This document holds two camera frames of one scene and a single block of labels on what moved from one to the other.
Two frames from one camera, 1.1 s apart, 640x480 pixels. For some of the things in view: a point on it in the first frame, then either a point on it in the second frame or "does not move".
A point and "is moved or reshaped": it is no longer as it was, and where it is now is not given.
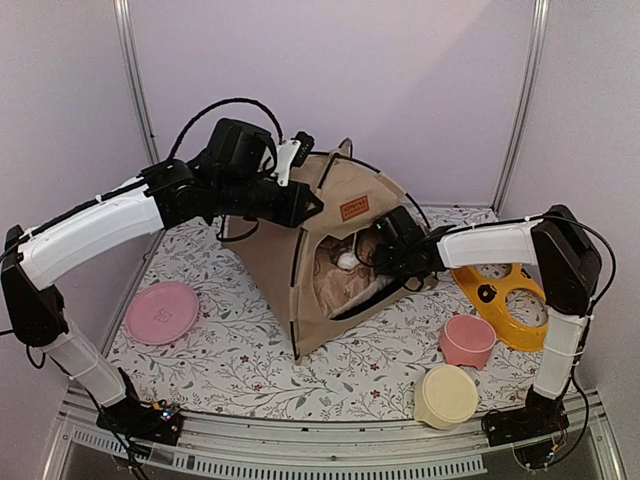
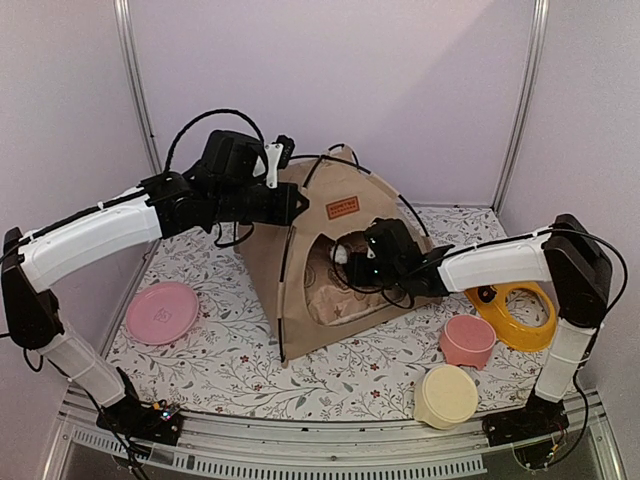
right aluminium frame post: x=539 y=34 does not move
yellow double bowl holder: x=490 y=295 does not move
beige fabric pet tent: x=305 y=277 is moved or reshaped
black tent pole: x=374 y=171 is moved or reshaped
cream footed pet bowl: x=446 y=396 does not move
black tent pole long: x=298 y=268 -> x=280 y=321
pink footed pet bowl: x=467 y=340 does not move
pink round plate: x=161 y=312 does not move
